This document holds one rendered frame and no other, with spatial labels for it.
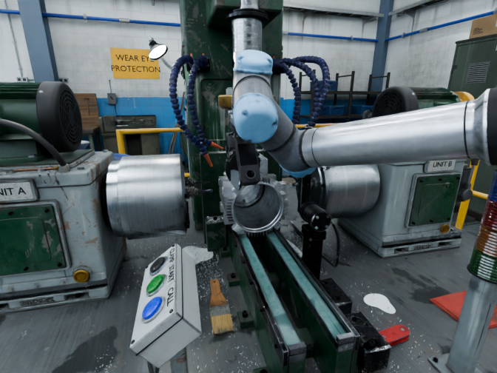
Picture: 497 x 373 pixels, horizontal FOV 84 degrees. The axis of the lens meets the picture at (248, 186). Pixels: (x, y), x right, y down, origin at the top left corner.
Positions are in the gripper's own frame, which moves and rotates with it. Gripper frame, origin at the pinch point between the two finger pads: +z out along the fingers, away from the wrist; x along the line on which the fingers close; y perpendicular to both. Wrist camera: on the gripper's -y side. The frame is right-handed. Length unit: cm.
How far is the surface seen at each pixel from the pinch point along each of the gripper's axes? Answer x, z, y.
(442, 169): -67, -3, -1
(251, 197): -9.1, 20.6, 13.5
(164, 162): 19.8, -2.1, 9.9
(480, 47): -301, 27, 200
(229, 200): 2.4, 5.1, 0.3
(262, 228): -7.6, 13.9, -4.7
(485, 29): -312, 14, 217
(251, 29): -6.4, -30.5, 31.7
